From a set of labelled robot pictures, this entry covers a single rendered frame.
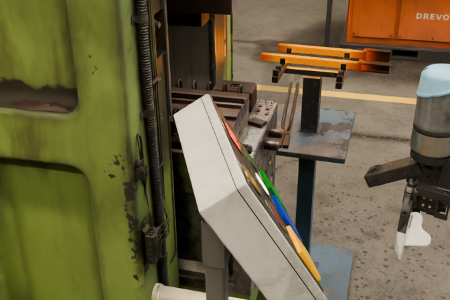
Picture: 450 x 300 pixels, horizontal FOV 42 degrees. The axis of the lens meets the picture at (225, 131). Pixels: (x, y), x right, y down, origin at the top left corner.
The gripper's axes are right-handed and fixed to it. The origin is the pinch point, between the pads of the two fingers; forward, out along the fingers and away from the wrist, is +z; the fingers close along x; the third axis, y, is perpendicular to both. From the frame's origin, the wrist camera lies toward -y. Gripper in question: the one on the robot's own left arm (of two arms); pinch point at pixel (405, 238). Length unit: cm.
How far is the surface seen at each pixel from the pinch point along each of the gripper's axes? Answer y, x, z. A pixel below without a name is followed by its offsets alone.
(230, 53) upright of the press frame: -78, 70, -4
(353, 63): -40, 87, -1
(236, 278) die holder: -47, 17, 42
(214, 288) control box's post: -28.7, -24.9, 5.8
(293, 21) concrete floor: -210, 434, 93
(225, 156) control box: -23.7, -29.0, -26.0
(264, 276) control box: -14.2, -33.6, -9.5
